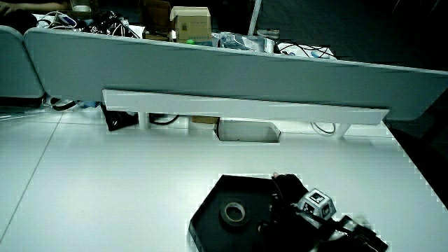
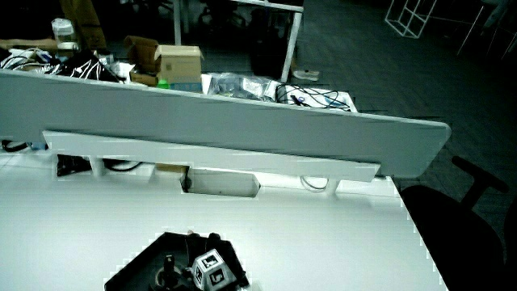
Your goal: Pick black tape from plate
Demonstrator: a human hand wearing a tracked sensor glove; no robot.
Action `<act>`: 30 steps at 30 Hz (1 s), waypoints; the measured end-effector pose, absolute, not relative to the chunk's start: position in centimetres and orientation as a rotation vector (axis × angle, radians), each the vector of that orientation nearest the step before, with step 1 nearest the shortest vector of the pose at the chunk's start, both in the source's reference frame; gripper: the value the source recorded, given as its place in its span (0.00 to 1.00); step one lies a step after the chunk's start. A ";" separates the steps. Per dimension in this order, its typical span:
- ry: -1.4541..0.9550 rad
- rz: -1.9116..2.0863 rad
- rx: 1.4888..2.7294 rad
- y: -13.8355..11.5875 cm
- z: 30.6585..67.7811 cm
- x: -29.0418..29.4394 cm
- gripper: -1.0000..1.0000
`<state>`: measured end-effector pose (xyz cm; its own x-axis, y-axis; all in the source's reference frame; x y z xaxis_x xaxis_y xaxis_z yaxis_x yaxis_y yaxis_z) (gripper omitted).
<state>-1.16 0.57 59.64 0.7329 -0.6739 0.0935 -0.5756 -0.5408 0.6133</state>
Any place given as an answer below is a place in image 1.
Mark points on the person's right hand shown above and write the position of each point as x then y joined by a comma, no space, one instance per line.
288,189

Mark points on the black tape roll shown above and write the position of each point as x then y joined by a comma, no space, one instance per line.
224,217

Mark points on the black hexagonal plate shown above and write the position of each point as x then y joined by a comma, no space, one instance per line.
217,196

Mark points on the brown flat box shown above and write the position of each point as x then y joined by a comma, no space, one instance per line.
204,120

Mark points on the long gray desk divider panel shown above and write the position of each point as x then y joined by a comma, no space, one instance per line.
210,73

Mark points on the clear plastic bag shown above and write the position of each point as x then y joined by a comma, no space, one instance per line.
241,42

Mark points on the white shoe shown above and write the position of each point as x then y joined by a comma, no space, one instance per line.
269,33

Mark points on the white pole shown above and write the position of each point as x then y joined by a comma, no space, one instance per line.
254,17

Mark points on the green ball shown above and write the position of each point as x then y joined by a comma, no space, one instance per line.
190,42

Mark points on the black device under shelf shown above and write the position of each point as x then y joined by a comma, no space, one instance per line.
117,120

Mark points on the closed cardboard box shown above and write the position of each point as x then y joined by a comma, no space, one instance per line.
192,24

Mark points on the open brown cardboard box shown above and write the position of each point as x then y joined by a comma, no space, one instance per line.
155,17

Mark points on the blue and white device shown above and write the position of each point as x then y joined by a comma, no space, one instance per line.
67,20

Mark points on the short gray desk divider panel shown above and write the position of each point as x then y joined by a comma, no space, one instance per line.
15,66

